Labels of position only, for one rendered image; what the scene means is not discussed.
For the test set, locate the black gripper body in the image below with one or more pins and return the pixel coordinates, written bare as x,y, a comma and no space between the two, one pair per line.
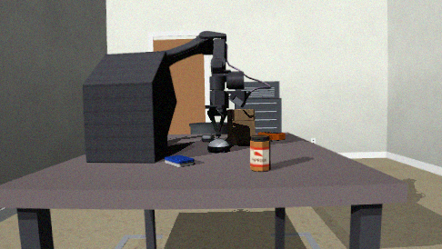
213,108

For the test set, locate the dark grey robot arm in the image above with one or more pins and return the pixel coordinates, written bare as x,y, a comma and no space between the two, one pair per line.
204,43

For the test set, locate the orange spice jar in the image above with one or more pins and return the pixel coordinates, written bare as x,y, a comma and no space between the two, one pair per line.
260,153

